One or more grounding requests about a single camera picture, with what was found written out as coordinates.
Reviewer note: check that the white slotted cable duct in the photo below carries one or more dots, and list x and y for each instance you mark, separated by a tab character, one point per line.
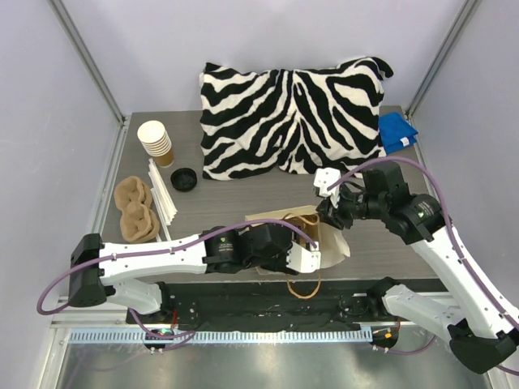
137	336

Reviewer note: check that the white wrapped straws bundle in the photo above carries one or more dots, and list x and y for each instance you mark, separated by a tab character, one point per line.
164	202

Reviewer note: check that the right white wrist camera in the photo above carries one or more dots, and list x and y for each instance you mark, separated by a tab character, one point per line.
323	179

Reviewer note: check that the brown paper bag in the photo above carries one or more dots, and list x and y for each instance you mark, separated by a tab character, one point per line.
333	247

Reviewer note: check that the stack of brown paper cups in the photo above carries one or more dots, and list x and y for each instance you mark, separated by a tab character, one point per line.
156	142

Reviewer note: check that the blue cloth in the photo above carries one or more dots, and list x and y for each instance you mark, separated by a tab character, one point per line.
396	133

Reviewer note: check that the aluminium frame post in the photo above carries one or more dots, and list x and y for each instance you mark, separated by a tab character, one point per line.
462	19
64	18

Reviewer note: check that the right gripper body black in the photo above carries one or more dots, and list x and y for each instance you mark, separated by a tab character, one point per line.
332	215

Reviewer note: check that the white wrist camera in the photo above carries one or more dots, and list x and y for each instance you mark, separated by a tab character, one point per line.
323	179
303	260

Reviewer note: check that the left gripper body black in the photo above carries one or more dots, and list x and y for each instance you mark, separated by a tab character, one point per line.
281	263

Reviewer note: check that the right aluminium frame post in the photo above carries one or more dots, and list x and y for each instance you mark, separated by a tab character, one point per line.
462	19

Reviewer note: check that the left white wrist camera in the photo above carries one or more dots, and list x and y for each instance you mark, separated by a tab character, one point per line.
303	260

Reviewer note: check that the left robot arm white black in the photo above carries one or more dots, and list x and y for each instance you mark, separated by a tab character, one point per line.
106	272

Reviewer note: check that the zebra print pillow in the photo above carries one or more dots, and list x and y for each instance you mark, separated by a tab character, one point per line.
295	120

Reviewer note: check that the left aluminium frame post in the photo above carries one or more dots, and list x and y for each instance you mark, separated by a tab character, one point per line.
64	18

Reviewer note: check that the brown cardboard cup carrier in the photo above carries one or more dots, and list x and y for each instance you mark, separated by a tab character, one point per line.
138	223

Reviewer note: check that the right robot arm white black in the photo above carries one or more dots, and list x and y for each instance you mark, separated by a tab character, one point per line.
482	328

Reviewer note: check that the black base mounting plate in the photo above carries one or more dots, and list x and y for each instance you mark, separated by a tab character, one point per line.
270	307

